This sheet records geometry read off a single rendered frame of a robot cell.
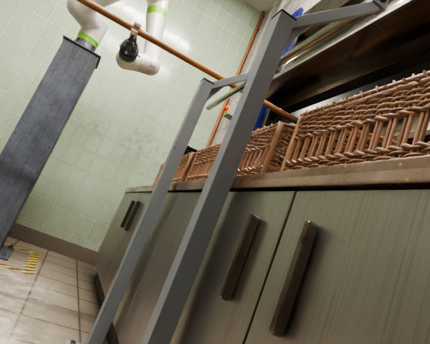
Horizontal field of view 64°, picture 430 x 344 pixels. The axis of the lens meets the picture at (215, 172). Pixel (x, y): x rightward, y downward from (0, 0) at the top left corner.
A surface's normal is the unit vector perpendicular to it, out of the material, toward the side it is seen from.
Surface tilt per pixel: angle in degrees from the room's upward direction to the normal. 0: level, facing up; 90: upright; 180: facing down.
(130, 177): 90
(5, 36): 90
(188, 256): 90
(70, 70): 90
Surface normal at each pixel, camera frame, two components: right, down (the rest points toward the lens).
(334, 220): -0.85, -0.42
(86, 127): 0.38, -0.06
